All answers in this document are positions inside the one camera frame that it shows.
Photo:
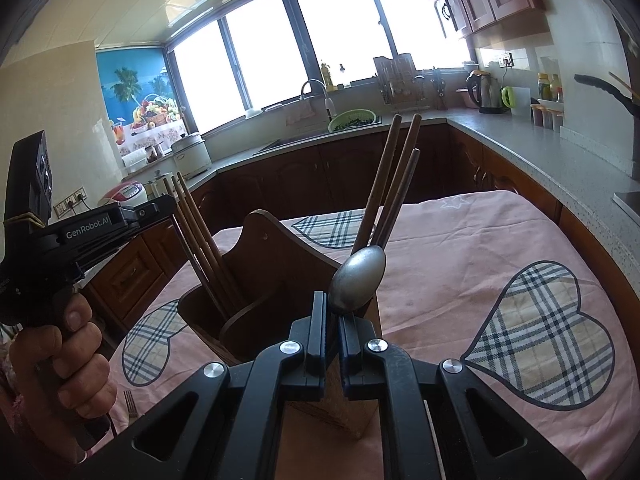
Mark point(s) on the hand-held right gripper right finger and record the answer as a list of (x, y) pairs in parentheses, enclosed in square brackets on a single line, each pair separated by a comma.
[(345, 350)]

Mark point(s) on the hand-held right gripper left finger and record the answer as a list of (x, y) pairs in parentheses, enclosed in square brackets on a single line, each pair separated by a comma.
[(320, 345)]

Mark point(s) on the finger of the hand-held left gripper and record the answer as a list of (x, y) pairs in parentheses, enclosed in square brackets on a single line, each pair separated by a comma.
[(152, 210)]

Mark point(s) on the metal spoon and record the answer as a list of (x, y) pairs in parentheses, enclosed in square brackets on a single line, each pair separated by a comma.
[(357, 275)]

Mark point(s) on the wooden utensil holder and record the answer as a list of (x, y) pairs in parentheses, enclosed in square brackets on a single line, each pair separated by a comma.
[(270, 280)]

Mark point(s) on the person's left hand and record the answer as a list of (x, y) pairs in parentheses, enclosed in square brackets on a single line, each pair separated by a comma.
[(70, 375)]

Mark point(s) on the white and red rice cooker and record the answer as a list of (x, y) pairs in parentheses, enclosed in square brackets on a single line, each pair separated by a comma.
[(127, 192)]

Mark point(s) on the white slow cooker pot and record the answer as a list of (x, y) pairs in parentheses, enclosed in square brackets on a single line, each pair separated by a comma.
[(192, 155)]

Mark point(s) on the pink tablecloth with plaid hearts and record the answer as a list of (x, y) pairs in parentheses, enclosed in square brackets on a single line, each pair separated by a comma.
[(450, 270)]

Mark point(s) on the small metal fork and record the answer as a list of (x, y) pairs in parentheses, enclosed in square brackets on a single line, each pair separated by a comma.
[(131, 402)]

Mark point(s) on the kitchen faucet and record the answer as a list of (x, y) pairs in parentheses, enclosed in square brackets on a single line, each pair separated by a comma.
[(315, 85)]

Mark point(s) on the kitchen window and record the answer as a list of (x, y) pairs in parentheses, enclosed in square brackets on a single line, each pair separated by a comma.
[(280, 45)]

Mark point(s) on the green colander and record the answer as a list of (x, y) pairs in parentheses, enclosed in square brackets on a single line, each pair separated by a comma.
[(351, 122)]

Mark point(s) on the yellow bottle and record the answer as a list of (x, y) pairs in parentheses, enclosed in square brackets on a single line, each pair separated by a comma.
[(327, 77)]

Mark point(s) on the dish rack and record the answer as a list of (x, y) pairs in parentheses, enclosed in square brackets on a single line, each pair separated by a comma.
[(400, 80)]

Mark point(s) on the steel electric kettle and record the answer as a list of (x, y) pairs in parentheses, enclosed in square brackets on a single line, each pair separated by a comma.
[(482, 92)]

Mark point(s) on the row of spice jars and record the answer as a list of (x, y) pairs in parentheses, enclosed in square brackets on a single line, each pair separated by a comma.
[(547, 116)]

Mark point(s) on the condiment bottles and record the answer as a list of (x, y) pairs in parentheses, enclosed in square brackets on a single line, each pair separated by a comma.
[(550, 87)]

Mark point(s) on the wall power outlet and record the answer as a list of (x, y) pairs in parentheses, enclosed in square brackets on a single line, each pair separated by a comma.
[(69, 201)]

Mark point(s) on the tropical fruit wall poster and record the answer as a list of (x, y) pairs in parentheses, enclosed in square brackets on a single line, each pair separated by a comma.
[(135, 95)]

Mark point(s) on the white wall outlet with plug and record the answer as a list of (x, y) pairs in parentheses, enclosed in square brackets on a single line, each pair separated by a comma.
[(506, 60)]

